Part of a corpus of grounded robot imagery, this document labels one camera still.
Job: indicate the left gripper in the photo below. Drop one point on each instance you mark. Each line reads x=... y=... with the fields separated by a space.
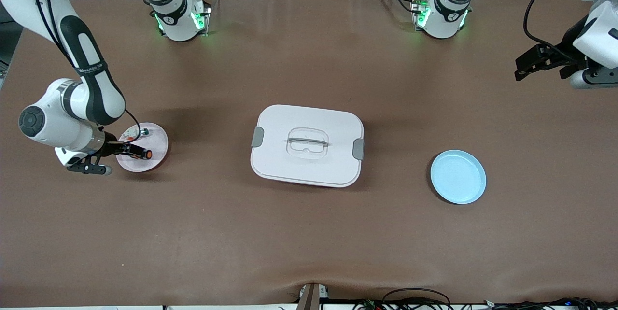
x=568 y=42

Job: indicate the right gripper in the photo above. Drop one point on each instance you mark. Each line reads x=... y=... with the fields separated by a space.
x=114 y=147

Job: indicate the orange push button switch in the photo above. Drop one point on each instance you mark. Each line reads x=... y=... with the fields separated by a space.
x=148 y=154

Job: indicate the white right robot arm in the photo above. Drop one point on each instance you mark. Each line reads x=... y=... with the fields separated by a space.
x=91 y=88

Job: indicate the white lidded storage box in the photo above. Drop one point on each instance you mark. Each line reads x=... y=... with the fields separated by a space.
x=309 y=165

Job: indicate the pink round plate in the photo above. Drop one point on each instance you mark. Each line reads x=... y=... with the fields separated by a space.
x=154 y=141

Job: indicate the light blue round plate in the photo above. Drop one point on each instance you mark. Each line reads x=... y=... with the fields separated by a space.
x=458 y=179

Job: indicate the white switch with green button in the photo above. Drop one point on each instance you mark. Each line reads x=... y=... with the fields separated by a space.
x=144 y=132

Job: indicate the metal clamp bracket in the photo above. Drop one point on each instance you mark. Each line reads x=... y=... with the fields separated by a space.
x=311 y=298

